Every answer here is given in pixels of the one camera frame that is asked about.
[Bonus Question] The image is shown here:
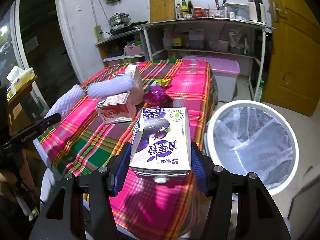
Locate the yellow candy wrapper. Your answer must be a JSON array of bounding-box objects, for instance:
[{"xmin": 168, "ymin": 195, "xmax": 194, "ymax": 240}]
[{"xmin": 152, "ymin": 79, "xmax": 171, "ymax": 88}]

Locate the black induction cooker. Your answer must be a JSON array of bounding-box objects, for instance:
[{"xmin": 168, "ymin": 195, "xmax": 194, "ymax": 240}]
[{"xmin": 109, "ymin": 21, "xmax": 147, "ymax": 35}]

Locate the person's left hand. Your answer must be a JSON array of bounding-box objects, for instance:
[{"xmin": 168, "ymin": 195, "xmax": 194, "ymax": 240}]
[{"xmin": 1, "ymin": 150, "xmax": 39, "ymax": 203}]

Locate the white round trash bin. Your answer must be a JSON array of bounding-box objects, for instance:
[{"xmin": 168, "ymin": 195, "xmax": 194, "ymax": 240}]
[{"xmin": 204, "ymin": 100, "xmax": 299, "ymax": 196}]

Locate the steel steamer pot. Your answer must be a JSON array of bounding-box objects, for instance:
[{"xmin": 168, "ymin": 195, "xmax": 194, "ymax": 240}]
[{"xmin": 109, "ymin": 12, "xmax": 131, "ymax": 27}]

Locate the white metal kitchen shelf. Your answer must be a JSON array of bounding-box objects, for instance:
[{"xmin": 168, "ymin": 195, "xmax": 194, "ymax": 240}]
[{"xmin": 136, "ymin": 17, "xmax": 269, "ymax": 100}]

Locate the red lid jar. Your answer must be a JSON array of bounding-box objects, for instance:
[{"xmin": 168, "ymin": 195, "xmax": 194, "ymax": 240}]
[{"xmin": 193, "ymin": 7, "xmax": 204, "ymax": 18}]

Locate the pink plastic basket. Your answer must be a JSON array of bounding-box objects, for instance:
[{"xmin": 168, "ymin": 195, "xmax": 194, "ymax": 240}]
[{"xmin": 124, "ymin": 44, "xmax": 144, "ymax": 56}]

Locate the red white milk carton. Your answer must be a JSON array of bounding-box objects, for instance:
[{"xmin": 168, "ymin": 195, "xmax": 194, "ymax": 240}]
[{"xmin": 95, "ymin": 92, "xmax": 137, "ymax": 124}]

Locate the white paper bag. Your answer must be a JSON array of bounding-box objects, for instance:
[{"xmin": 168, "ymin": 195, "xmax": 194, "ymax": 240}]
[{"xmin": 125, "ymin": 64, "xmax": 144, "ymax": 105}]

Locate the green glass bottle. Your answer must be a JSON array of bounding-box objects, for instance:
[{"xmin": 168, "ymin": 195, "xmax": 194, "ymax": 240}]
[{"xmin": 255, "ymin": 80, "xmax": 265, "ymax": 102}]

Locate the tissue box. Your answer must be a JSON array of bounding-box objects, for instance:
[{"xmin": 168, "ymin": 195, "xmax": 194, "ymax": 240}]
[{"xmin": 7, "ymin": 66, "xmax": 36, "ymax": 91}]

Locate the yellow wooden door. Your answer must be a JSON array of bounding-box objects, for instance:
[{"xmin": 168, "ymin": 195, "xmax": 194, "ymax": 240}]
[{"xmin": 263, "ymin": 0, "xmax": 319, "ymax": 116}]

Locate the purple snack wrapper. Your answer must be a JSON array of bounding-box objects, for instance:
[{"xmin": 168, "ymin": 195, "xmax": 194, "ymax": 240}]
[{"xmin": 143, "ymin": 86, "xmax": 173, "ymax": 107}]

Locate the white foam net sleeve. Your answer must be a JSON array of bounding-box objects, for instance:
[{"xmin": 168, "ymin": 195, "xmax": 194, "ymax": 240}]
[{"xmin": 87, "ymin": 75, "xmax": 135, "ymax": 98}]

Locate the white electric kettle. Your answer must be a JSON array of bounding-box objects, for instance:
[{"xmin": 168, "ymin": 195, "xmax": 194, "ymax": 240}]
[{"xmin": 247, "ymin": 0, "xmax": 266, "ymax": 25}]

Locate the green cap sauce bottle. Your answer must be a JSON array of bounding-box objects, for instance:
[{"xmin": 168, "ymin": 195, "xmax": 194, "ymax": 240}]
[{"xmin": 181, "ymin": 0, "xmax": 189, "ymax": 18}]

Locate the purple detergent jug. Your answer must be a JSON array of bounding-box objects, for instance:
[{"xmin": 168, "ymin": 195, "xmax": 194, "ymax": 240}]
[{"xmin": 189, "ymin": 29, "xmax": 205, "ymax": 50}]

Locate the pink lid storage box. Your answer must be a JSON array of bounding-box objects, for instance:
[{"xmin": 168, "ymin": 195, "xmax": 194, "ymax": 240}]
[{"xmin": 184, "ymin": 55, "xmax": 240, "ymax": 102}]

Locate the dark soy sauce bottle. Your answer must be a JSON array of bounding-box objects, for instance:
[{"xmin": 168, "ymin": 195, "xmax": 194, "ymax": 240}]
[{"xmin": 188, "ymin": 0, "xmax": 194, "ymax": 14}]

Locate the purple blueberry milk carton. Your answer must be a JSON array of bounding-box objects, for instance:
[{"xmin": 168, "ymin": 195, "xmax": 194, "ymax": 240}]
[{"xmin": 130, "ymin": 107, "xmax": 191, "ymax": 184}]

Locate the wooden cutting board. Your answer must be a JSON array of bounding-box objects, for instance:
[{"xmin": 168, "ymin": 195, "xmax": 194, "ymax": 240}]
[{"xmin": 149, "ymin": 0, "xmax": 176, "ymax": 22}]

